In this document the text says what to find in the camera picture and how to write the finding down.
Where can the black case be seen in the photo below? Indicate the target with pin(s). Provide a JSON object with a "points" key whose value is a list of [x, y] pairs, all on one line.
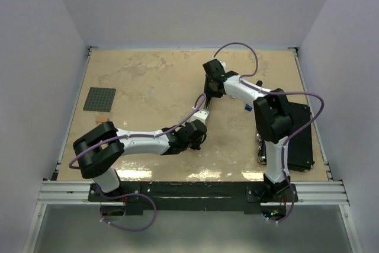
{"points": [[300, 148]]}

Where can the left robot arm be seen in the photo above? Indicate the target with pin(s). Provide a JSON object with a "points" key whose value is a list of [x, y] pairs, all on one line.
{"points": [[97, 150]]}

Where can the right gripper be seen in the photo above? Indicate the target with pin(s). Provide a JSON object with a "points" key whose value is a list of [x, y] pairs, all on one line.
{"points": [[207, 80]]}

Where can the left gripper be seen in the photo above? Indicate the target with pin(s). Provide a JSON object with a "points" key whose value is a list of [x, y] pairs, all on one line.
{"points": [[196, 144]]}

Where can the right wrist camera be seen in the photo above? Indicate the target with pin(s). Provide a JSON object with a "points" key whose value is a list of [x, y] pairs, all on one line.
{"points": [[223, 64]]}

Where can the small wooden block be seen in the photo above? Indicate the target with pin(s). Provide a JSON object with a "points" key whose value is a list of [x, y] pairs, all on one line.
{"points": [[101, 119]]}

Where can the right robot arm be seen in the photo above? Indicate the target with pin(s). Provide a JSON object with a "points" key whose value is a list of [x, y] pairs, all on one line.
{"points": [[273, 119]]}

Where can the grey lego baseplate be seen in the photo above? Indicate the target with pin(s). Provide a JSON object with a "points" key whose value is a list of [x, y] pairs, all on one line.
{"points": [[99, 99]]}

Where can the silver black stapler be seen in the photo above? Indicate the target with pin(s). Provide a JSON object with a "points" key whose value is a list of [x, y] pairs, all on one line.
{"points": [[207, 103]]}

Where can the black base frame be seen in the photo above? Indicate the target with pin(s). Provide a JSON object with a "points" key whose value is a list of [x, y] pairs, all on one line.
{"points": [[137, 197]]}

